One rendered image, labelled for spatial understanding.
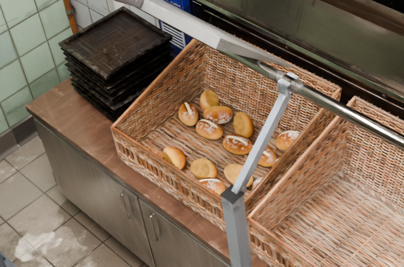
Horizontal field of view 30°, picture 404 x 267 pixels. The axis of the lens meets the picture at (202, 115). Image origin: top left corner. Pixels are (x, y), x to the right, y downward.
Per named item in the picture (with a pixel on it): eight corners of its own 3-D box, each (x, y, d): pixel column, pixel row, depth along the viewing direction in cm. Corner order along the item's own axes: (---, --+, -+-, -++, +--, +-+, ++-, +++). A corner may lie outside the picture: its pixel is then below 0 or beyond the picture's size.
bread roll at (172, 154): (177, 177, 238) (192, 170, 240) (175, 163, 234) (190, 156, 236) (162, 158, 245) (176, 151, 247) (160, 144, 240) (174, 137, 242)
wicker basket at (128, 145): (216, 82, 271) (207, 20, 253) (344, 151, 240) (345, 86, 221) (115, 160, 248) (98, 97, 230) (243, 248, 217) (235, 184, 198)
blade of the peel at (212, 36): (215, 49, 170) (220, 37, 169) (68, -30, 201) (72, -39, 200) (295, 68, 198) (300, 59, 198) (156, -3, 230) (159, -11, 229)
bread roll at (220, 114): (201, 116, 255) (203, 129, 252) (204, 104, 250) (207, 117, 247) (229, 115, 257) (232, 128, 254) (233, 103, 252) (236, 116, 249)
